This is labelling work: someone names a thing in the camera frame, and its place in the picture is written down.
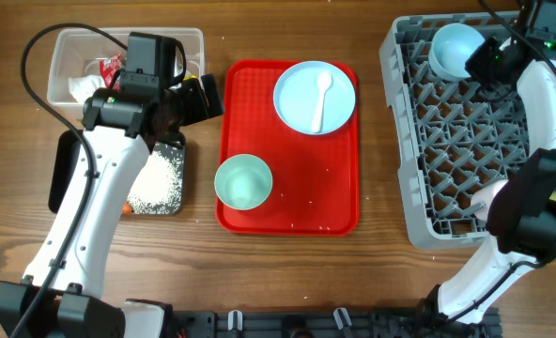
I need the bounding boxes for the red plastic tray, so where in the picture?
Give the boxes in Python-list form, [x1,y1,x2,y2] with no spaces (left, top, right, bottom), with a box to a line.
[216,60,359,236]

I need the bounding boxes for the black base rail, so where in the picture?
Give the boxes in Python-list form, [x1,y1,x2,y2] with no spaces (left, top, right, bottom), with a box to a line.
[174,308,503,338]

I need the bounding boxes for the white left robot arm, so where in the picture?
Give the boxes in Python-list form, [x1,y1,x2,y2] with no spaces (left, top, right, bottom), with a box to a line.
[0,32,224,337]

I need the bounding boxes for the grey dishwasher rack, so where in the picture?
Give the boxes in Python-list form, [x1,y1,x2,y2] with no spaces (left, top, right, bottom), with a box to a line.
[379,12,543,250]

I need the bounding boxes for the small light blue bowl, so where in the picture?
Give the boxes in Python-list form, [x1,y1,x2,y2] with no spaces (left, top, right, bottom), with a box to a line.
[428,23,486,82]

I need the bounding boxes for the white rice pile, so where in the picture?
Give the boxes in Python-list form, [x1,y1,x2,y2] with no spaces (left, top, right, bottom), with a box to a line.
[127,143,185,215]

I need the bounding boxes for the green bowl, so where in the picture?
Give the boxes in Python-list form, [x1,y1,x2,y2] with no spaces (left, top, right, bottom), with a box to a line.
[214,154,273,210]

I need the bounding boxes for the large light blue plate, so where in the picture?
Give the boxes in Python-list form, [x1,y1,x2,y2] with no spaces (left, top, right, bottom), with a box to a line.
[272,61,356,135]

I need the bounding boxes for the red foil wrapper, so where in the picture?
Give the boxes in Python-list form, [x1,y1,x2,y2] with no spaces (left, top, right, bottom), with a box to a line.
[99,54,124,87]

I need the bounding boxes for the clear plastic waste bin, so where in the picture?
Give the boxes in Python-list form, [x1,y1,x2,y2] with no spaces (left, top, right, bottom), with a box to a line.
[47,27,206,123]

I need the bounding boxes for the white plastic spoon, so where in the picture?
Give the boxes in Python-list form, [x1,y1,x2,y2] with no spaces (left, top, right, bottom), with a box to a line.
[311,71,332,133]

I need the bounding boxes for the orange carrot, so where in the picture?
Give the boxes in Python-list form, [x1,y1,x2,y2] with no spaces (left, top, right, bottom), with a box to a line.
[122,203,132,214]

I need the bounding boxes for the black rectangular tray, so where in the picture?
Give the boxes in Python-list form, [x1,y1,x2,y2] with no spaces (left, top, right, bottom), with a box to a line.
[48,131,186,213]

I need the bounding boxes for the crumpled white tissue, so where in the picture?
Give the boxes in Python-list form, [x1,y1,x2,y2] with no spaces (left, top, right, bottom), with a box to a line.
[68,75,105,103]

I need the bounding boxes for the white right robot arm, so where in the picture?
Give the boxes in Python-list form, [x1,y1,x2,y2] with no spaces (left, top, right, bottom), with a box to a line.
[416,1,556,337]

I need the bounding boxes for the pink plastic cup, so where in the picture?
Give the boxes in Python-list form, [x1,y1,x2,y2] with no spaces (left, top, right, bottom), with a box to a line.
[471,179,508,222]

